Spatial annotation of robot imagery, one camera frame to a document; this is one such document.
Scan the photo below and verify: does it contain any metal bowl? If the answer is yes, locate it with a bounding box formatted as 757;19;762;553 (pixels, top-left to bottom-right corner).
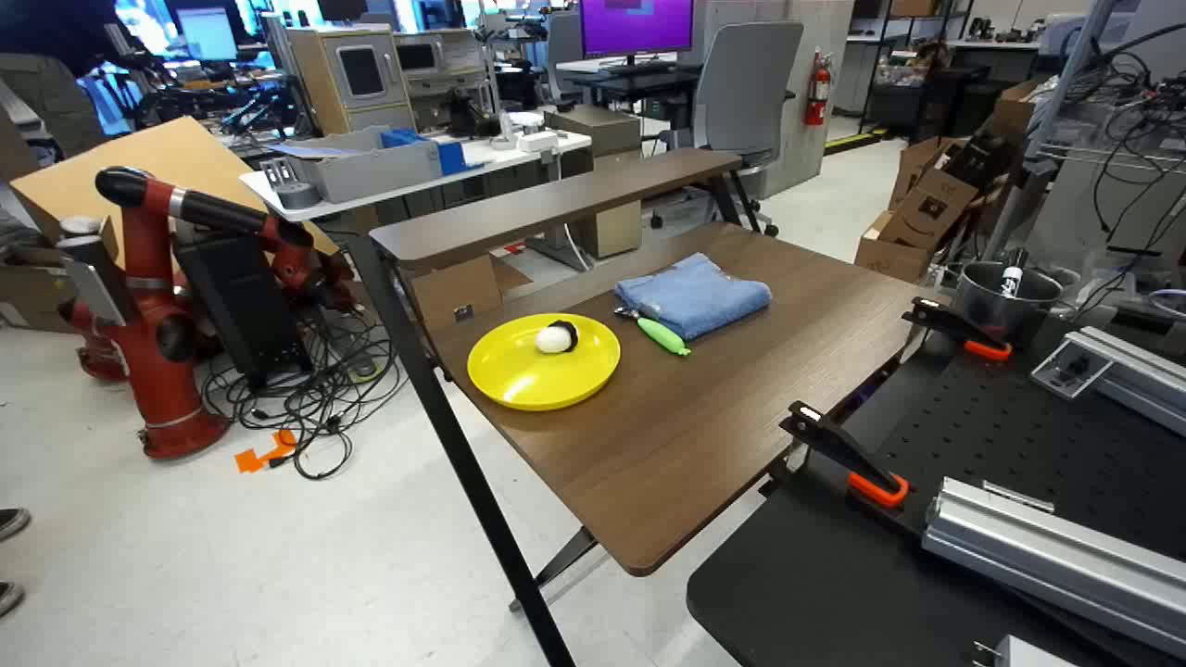
948;255;1069;339

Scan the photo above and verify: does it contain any large aluminium extrusion rail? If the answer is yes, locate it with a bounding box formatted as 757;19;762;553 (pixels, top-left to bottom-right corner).
921;475;1186;659

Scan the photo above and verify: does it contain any beige machine cabinet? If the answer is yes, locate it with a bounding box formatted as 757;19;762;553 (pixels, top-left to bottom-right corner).
271;19;418;139

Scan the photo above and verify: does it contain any cardboard box under shelf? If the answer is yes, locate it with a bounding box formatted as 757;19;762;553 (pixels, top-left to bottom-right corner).
540;109;650;260

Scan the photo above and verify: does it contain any grey office chair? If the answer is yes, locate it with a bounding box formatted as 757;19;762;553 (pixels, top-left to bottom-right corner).
690;19;807;236

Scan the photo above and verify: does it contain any black floor cable bundle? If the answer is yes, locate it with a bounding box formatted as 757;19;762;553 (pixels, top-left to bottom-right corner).
201;308;411;487

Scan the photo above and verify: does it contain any blue folded towel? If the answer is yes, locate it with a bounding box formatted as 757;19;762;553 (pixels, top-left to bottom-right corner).
612;250;776;346

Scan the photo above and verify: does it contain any green handled metal spoon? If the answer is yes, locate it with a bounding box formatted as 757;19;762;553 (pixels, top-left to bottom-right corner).
612;306;695;362

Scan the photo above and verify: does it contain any brown cardboard box stack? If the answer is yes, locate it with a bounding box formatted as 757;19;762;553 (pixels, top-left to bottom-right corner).
853;133;993;287

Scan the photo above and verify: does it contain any white cluttered workbench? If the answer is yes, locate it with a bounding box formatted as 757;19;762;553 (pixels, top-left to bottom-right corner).
238;124;597;229

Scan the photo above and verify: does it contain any tan wooden board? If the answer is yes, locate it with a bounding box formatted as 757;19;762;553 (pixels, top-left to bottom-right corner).
8;115;341;264

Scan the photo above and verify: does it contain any black computer tower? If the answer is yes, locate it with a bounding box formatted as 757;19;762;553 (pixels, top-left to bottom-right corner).
172;229;298;387

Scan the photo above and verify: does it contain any wooden raised shelf board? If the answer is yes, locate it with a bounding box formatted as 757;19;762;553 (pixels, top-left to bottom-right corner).
367;144;744;269

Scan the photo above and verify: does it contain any orange floor plug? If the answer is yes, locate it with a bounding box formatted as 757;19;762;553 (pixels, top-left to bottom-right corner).
234;425;306;477

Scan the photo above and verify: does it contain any purple screen monitor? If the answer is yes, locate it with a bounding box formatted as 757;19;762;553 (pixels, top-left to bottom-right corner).
574;0;696;61

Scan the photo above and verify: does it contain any small aluminium extrusion rail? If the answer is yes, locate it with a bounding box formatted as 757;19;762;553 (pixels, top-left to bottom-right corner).
1030;323;1186;439

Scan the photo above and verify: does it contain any orange handled black clamp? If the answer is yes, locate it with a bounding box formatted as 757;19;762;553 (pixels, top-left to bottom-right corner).
780;402;915;514
900;292;1016;367

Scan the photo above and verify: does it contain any yellow plastic bowl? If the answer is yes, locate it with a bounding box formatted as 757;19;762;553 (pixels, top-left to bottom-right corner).
465;308;627;417

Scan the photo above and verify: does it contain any black and white ball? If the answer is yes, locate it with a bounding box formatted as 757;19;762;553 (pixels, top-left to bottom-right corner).
532;319;582;359

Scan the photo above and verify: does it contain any red fire extinguisher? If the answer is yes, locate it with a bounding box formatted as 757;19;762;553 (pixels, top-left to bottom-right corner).
800;50;836;133

